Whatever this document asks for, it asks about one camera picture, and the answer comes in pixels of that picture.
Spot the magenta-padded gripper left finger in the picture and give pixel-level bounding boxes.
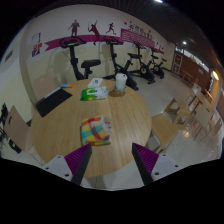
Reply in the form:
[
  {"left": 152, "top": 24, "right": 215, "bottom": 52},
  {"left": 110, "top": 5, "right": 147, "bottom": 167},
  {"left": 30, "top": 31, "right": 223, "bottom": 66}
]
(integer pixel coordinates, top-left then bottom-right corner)
[{"left": 42, "top": 143, "right": 93, "bottom": 186}]

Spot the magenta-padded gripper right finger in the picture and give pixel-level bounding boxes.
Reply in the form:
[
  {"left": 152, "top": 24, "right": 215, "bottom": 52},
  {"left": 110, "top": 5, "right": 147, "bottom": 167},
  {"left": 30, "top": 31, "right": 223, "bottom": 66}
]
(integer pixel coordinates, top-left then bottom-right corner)
[{"left": 131, "top": 142, "right": 183, "bottom": 186}]

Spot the colourful checked towel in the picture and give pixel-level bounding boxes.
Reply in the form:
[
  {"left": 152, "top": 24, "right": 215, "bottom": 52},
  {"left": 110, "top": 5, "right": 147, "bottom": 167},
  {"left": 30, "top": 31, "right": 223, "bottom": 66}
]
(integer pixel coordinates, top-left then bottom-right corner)
[{"left": 80, "top": 115, "right": 113, "bottom": 147}]

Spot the brown wooden chair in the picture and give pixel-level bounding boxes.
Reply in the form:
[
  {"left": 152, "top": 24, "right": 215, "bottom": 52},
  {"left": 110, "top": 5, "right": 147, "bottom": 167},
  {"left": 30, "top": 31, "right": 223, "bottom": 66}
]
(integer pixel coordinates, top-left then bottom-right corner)
[
  {"left": 33, "top": 71, "right": 59, "bottom": 101},
  {"left": 3, "top": 104, "right": 34, "bottom": 154},
  {"left": 146, "top": 113, "right": 179, "bottom": 154}
]

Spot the black flat pad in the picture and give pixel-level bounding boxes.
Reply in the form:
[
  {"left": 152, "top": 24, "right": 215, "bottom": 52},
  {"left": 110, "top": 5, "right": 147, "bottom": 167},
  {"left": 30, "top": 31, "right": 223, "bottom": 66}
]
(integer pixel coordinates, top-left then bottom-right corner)
[{"left": 34, "top": 87, "right": 73, "bottom": 118}]

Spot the green wet wipes pack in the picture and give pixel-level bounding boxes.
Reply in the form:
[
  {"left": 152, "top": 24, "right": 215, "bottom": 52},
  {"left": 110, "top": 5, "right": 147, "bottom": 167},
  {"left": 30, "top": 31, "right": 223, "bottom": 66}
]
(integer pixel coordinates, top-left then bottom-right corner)
[{"left": 79, "top": 86, "right": 109, "bottom": 102}]

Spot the group of wooden chairs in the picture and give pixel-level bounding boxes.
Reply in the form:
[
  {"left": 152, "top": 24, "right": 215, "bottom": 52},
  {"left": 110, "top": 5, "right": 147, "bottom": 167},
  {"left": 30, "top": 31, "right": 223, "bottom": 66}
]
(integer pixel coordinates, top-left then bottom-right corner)
[{"left": 164, "top": 83, "right": 224, "bottom": 151}]

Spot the round brown coaster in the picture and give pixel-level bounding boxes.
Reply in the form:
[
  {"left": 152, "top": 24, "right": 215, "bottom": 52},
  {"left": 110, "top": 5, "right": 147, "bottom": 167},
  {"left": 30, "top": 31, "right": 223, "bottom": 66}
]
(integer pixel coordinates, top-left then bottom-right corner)
[{"left": 109, "top": 88, "right": 127, "bottom": 98}]

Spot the small white box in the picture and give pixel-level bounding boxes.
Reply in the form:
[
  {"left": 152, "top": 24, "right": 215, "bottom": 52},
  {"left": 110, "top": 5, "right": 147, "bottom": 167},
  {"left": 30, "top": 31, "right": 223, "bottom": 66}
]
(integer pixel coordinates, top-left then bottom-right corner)
[{"left": 87, "top": 77, "right": 104, "bottom": 89}]

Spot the black exercise bike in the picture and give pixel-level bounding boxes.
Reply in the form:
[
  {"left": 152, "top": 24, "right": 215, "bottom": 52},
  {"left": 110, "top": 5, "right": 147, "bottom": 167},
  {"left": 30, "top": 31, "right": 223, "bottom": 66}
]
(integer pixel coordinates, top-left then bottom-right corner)
[
  {"left": 128, "top": 41, "right": 157, "bottom": 84},
  {"left": 148, "top": 48, "right": 168, "bottom": 80},
  {"left": 59, "top": 36, "right": 102, "bottom": 81},
  {"left": 103, "top": 35, "right": 139, "bottom": 91}
]

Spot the reddish brown cabinet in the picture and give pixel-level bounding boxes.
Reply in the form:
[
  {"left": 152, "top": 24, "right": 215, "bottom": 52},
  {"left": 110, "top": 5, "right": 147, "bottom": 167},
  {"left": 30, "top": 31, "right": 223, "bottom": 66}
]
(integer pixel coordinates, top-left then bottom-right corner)
[{"left": 173, "top": 51, "right": 214, "bottom": 88}]

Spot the small wall poster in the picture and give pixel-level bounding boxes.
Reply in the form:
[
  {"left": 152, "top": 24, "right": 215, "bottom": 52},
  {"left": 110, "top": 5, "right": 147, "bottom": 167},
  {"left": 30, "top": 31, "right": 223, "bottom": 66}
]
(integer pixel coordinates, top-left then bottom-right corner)
[{"left": 31, "top": 32, "right": 43, "bottom": 58}]

